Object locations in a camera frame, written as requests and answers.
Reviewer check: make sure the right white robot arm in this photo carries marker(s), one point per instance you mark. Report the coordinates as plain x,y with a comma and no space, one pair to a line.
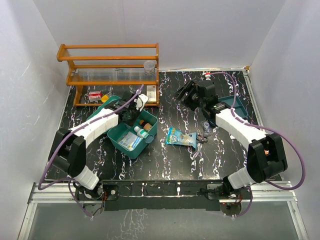
266,156

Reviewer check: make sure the white green pill bottle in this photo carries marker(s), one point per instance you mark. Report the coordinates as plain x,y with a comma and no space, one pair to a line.
140,132

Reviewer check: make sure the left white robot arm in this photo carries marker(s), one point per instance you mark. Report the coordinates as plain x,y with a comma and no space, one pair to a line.
69,149

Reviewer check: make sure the yellow small packet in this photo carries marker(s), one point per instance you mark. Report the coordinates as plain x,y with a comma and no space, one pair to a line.
104,98

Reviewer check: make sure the white blue mask packet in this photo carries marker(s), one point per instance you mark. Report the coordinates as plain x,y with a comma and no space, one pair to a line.
129,141

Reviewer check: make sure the small clear vial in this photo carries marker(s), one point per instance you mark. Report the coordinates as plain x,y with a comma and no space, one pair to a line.
207,130

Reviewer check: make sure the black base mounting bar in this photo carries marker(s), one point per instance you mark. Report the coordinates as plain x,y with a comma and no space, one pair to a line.
163,194

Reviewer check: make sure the black handled scissors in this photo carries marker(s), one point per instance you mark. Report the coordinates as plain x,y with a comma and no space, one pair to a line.
201,140

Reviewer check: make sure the clear plastic measuring cup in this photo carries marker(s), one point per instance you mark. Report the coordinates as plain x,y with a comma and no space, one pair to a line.
149,67

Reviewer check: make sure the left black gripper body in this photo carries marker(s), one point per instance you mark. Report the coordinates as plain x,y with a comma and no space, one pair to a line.
134,114

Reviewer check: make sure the white upright medicine box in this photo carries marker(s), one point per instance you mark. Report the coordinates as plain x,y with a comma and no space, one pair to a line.
151,92

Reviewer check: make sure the red white medicine box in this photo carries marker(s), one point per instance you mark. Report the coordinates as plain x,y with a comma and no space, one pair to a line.
94,96

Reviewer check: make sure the orange wooden shelf rack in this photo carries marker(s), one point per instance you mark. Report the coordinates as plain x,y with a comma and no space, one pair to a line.
96,67

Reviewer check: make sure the cotton swab bag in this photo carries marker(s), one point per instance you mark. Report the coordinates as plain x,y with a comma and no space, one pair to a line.
176,137

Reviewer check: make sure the brown syrup bottle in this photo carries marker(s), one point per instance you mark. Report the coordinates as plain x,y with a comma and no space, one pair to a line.
145,125

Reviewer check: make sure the teal divided tray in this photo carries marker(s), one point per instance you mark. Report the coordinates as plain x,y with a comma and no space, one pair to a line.
239,108

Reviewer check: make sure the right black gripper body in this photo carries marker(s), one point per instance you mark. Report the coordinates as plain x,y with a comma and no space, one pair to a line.
201,101

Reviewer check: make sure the teal medicine kit box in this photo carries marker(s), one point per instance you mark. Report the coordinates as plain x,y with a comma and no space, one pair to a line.
117,132

